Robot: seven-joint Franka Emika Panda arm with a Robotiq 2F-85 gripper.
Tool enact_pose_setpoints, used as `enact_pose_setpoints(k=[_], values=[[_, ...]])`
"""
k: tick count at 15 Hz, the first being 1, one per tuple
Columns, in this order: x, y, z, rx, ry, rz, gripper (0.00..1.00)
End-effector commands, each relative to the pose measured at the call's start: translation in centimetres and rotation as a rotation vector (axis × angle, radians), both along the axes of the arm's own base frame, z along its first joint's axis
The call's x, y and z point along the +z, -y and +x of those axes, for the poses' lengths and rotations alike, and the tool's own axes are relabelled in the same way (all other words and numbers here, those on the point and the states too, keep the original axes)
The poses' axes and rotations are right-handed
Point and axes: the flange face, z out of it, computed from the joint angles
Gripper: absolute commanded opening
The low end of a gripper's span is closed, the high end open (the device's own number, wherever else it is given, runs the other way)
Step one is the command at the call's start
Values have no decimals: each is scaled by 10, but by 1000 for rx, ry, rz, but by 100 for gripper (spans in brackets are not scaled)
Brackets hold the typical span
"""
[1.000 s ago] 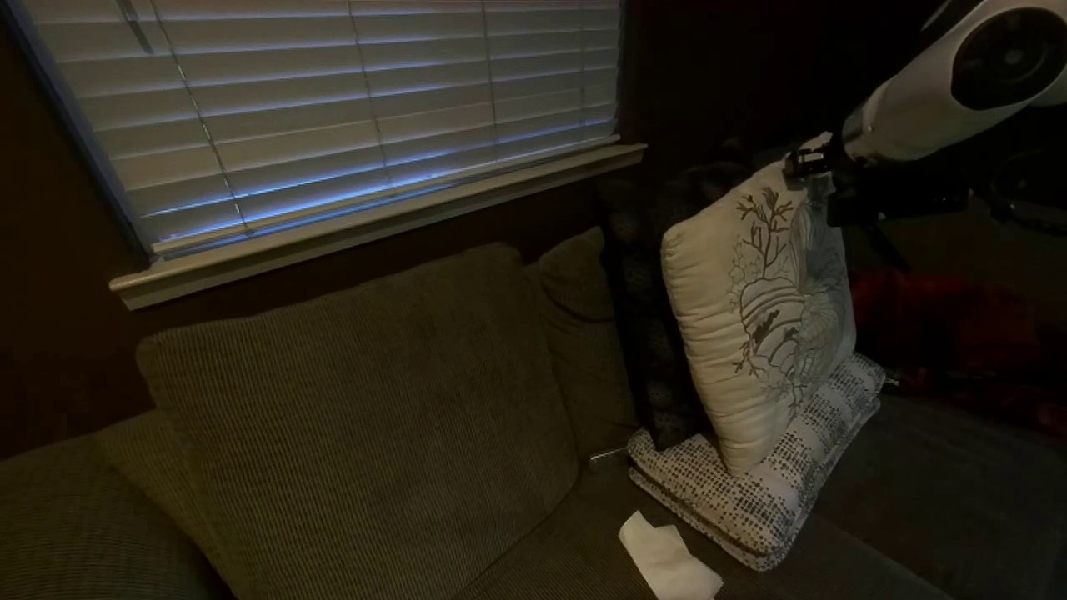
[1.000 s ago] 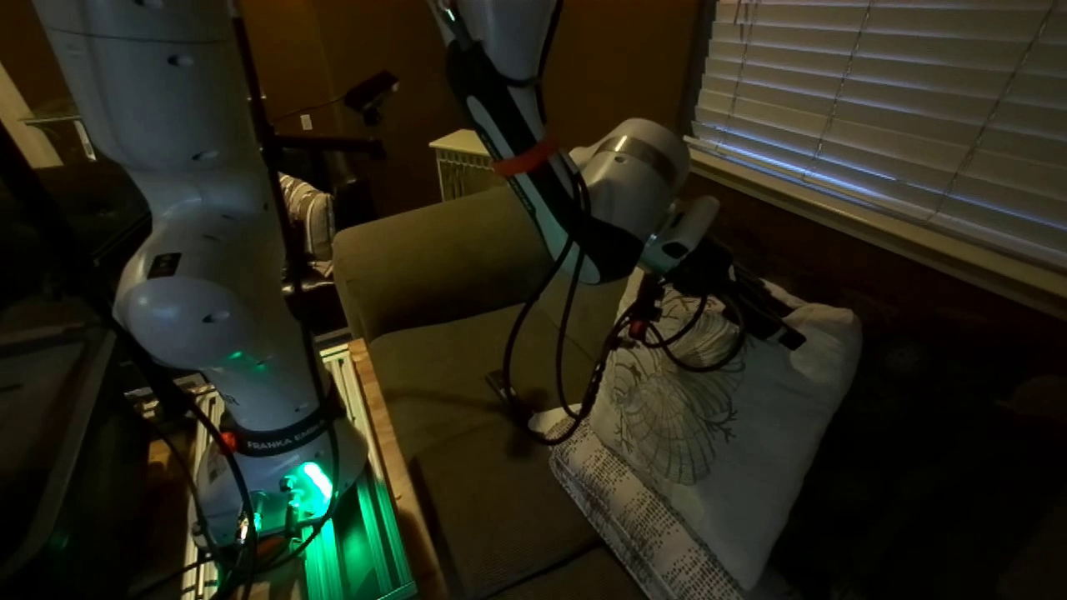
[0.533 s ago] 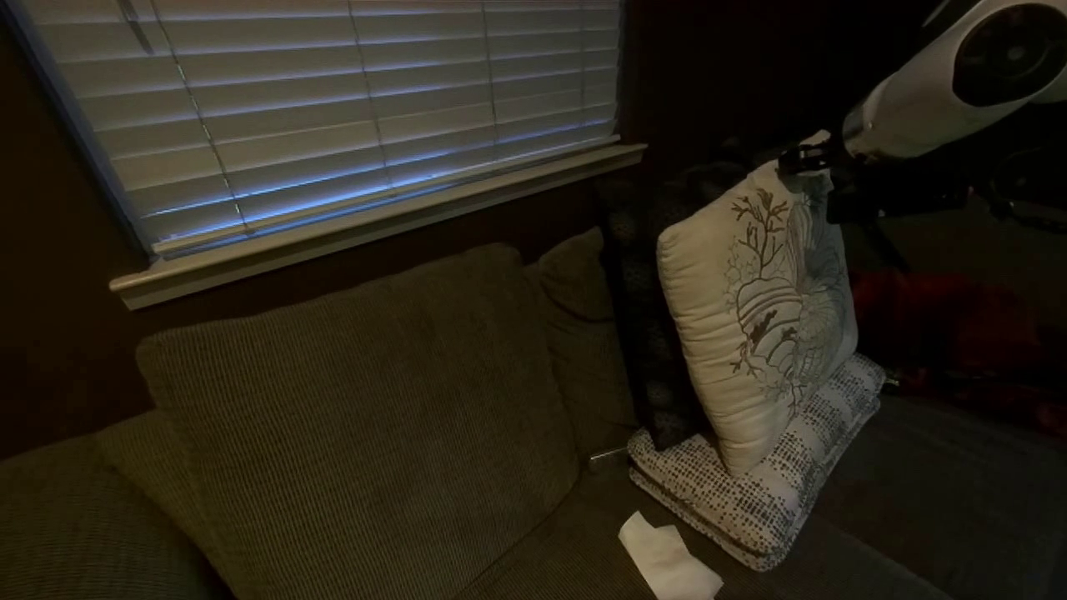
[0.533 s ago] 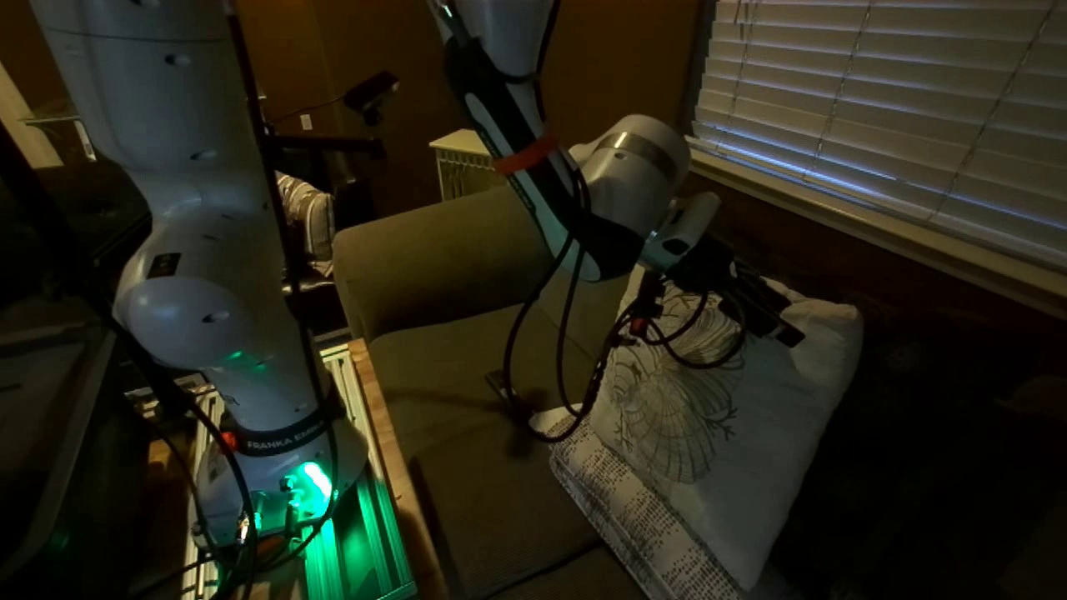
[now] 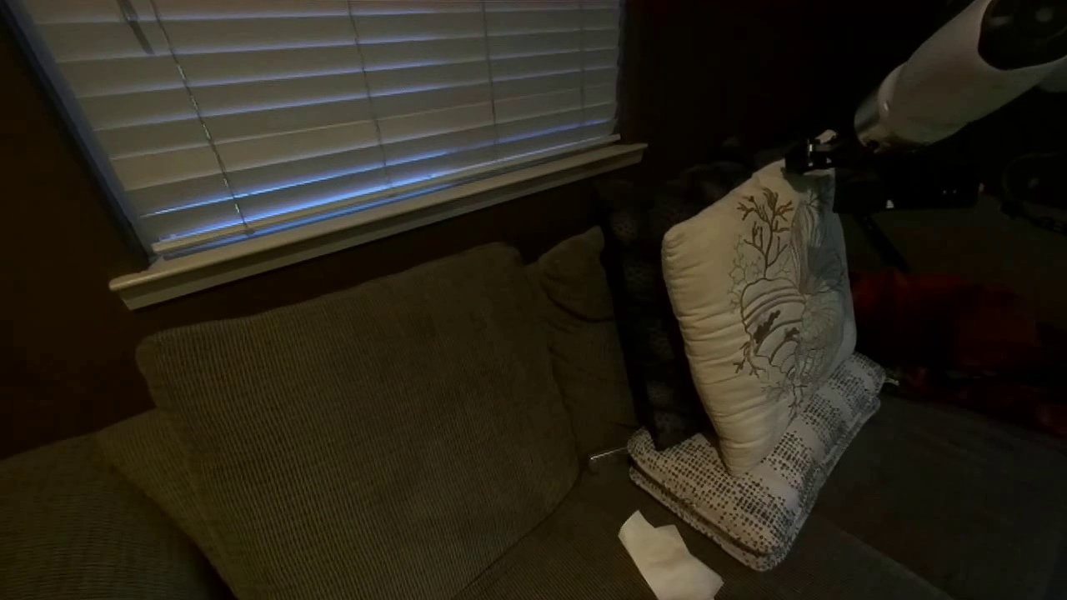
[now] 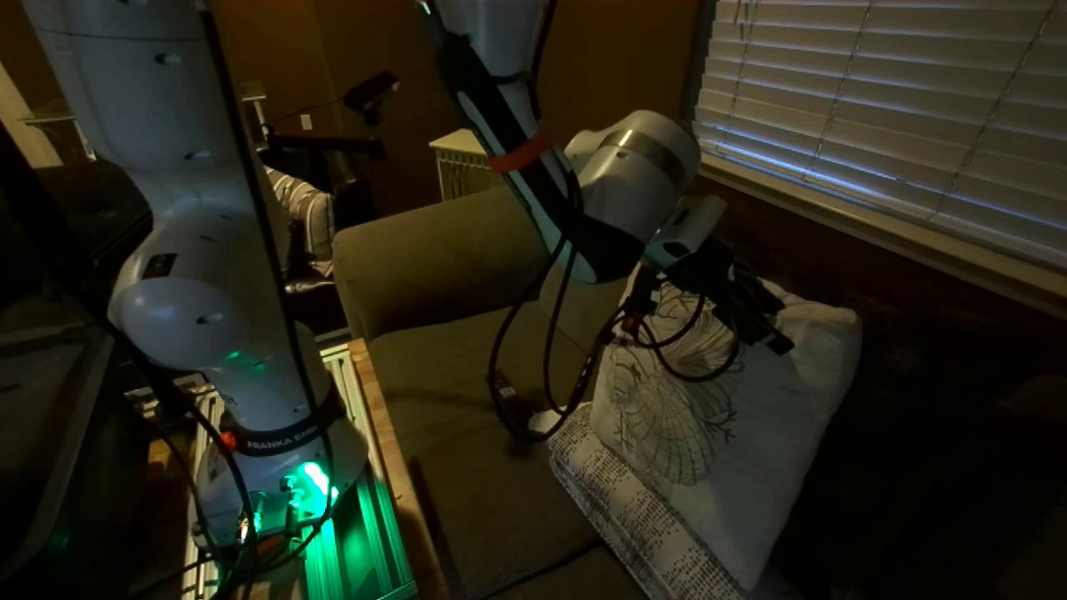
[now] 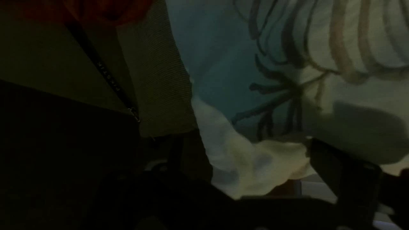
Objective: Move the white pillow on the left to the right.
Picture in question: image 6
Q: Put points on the white cabinet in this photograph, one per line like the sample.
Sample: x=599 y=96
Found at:
x=455 y=168

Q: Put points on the white coral print pillow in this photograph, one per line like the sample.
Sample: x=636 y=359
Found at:
x=769 y=455

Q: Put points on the grey flat panel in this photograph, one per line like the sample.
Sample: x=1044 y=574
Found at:
x=46 y=420

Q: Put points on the wooden robot mounting table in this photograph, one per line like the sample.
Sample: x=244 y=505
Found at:
x=377 y=444

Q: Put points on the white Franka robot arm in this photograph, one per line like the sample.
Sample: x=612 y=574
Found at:
x=202 y=289

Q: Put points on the white window sill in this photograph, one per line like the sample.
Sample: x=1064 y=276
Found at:
x=877 y=228

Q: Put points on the small white tag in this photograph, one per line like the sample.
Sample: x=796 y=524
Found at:
x=545 y=420

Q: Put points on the small black device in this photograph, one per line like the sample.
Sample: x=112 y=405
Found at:
x=505 y=402

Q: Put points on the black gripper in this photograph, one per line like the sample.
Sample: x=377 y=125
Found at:
x=721 y=285

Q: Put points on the black fuzzy blanket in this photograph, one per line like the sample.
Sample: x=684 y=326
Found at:
x=956 y=444

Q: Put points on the white knit throw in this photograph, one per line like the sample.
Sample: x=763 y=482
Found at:
x=305 y=210

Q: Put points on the white wall outlet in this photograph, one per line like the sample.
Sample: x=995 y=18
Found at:
x=305 y=123

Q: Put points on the white window blinds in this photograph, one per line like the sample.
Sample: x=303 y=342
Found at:
x=901 y=100

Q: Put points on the white grey knit pillow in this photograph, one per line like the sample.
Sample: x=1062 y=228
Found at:
x=621 y=503

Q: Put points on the olive green couch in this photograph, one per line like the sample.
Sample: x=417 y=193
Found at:
x=445 y=267

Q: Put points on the black camera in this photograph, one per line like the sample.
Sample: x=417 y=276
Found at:
x=372 y=96

